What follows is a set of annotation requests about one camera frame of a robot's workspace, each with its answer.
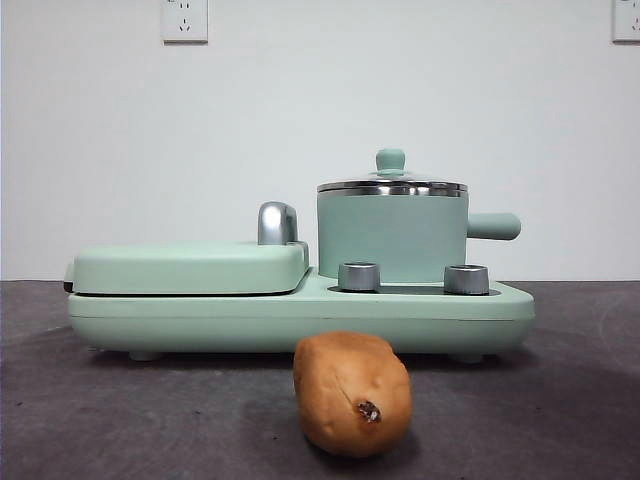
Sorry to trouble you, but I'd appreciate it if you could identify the glass pot lid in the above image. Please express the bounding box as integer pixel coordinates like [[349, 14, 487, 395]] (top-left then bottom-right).
[[317, 148, 469, 198]]

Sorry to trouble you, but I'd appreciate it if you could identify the brown potato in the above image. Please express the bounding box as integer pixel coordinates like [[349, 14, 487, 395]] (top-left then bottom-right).
[[292, 330, 414, 459]]

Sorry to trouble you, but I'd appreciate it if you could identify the silver control knob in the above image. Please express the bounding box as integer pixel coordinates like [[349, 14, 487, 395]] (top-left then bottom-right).
[[443, 264, 491, 296], [337, 261, 383, 293]]

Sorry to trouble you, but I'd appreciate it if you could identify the mint green breakfast machine base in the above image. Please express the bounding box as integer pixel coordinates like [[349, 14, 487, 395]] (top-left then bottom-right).
[[67, 264, 536, 363]]

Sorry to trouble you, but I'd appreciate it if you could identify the mint green pot with handle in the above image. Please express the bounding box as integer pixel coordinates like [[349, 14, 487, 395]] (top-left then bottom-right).
[[316, 182, 523, 284]]

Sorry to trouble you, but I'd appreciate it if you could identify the green griddle cover, silver handle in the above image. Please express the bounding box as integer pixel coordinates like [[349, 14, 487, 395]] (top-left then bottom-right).
[[63, 201, 312, 297]]

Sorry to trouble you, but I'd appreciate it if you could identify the white wall socket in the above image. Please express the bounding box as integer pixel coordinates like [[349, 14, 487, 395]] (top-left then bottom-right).
[[160, 0, 209, 45], [611, 0, 640, 44]]

